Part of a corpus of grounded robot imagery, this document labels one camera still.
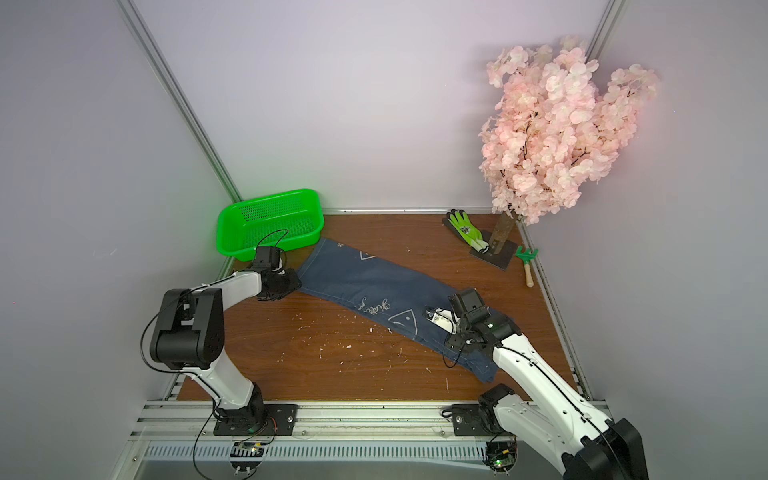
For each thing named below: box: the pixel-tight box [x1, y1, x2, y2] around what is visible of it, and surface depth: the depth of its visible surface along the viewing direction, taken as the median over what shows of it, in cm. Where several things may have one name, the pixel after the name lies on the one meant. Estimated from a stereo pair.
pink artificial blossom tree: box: [478, 36, 659, 255], surface depth 66 cm
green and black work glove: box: [442, 209, 490, 255], surface depth 116 cm
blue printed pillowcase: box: [300, 238, 499, 383], surface depth 97 cm
